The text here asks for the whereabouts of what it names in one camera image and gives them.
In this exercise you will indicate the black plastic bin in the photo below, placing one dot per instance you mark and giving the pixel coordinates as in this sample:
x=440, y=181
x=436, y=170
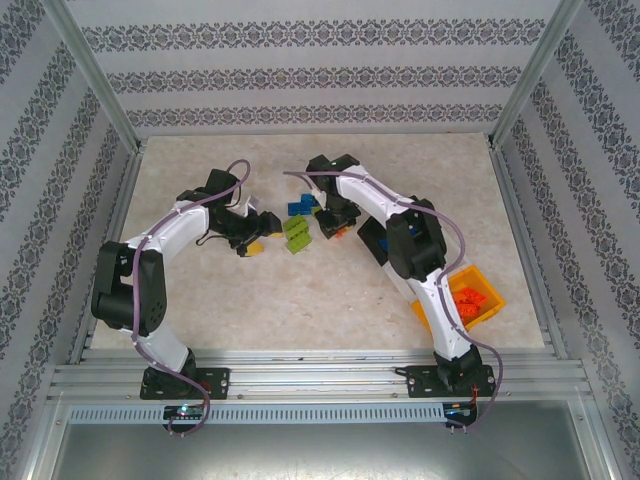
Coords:
x=372, y=235

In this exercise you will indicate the green lego brick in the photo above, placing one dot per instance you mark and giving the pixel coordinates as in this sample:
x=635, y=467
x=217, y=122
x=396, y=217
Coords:
x=300, y=244
x=299, y=232
x=295, y=223

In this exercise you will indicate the orange plastic bin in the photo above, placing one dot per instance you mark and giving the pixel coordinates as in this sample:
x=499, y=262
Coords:
x=487, y=290

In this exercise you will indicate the left black-white robot arm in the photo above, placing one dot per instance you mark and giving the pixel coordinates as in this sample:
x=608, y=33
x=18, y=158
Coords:
x=150, y=300

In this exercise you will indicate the right black-white robot arm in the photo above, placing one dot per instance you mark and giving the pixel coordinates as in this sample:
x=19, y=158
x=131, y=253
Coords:
x=420, y=245

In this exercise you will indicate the aluminium base mounting rails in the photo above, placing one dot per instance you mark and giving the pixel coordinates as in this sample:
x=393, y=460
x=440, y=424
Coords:
x=320, y=380

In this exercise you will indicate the small controller circuit board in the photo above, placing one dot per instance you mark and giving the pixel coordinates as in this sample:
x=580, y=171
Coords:
x=457, y=411
x=185, y=412

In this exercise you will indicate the grey metal panel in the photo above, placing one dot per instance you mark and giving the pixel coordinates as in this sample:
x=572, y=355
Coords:
x=320, y=455

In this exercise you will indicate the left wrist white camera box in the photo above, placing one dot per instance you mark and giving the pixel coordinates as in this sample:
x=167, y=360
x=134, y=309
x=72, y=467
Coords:
x=251, y=206

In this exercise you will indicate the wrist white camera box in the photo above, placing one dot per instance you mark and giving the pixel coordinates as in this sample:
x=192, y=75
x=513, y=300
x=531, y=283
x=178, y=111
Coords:
x=251, y=206
x=316, y=196

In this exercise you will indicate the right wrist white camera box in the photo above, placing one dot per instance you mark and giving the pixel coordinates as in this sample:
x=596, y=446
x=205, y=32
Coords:
x=316, y=196

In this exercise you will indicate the aluminium side rail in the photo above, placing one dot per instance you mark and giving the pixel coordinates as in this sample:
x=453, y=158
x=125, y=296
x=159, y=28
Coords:
x=517, y=200
x=116, y=225

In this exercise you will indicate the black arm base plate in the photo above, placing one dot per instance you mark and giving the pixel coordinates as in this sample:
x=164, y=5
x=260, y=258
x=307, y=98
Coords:
x=420, y=382
x=220, y=382

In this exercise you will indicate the aluminium frame corner post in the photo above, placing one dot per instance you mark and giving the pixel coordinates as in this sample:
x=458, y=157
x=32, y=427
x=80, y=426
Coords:
x=95, y=75
x=531, y=75

